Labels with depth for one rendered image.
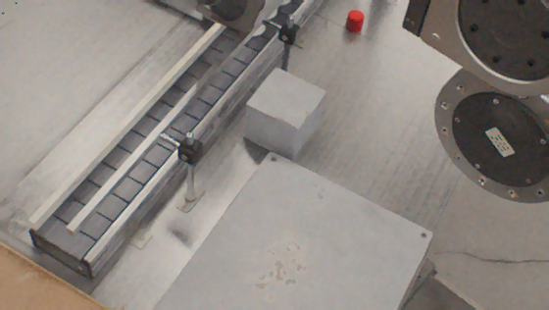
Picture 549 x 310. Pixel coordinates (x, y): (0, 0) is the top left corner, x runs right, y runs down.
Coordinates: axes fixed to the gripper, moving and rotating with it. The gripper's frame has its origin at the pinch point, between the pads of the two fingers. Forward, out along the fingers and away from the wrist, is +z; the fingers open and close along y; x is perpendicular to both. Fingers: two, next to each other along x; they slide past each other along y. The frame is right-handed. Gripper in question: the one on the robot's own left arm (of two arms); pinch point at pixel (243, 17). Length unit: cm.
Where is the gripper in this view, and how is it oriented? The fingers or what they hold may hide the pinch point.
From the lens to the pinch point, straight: 129.5
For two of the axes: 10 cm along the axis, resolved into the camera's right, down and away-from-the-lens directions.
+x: -4.3, 9.0, 0.0
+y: -8.8, -4.2, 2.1
